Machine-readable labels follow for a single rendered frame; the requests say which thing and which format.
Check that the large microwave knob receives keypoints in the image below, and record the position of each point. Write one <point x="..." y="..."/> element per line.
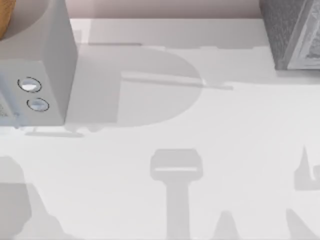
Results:
<point x="29" y="84"/>

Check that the small microwave knob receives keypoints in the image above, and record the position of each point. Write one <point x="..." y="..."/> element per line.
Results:
<point x="38" y="104"/>

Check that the wooden bowl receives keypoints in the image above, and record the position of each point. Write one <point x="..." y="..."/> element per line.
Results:
<point x="3" y="17"/>

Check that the pale microwave oven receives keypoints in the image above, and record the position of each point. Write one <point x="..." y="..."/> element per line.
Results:
<point x="47" y="62"/>

